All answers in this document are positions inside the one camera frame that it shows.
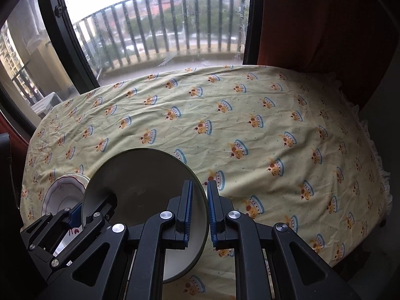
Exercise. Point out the red curtain right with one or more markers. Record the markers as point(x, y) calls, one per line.
point(351, 42)

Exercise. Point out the balcony metal railing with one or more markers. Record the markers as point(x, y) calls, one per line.
point(131, 32)

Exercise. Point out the white air conditioner unit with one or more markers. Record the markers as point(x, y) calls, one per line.
point(46, 104)

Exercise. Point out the yellow crown-print tablecloth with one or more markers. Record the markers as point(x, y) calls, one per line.
point(281, 145)

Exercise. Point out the hanging white cloth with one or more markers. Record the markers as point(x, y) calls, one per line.
point(31, 24)

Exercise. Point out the large green-rimmed white bowl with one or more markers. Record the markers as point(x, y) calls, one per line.
point(143, 181)

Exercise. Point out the white plate red pattern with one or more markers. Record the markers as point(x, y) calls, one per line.
point(65, 192)

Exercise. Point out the red curtain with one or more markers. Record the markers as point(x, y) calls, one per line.
point(351, 42)
point(19, 145)

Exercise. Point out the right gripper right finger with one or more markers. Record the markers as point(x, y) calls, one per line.
point(271, 262)

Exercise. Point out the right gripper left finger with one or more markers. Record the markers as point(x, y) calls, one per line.
point(142, 253)

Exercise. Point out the red curtain left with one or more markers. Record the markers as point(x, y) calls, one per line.
point(19, 145)

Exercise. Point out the black window frame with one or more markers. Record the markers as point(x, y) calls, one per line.
point(59, 65)

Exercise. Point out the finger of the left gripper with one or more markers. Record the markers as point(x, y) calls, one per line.
point(103, 202)
point(75, 220)

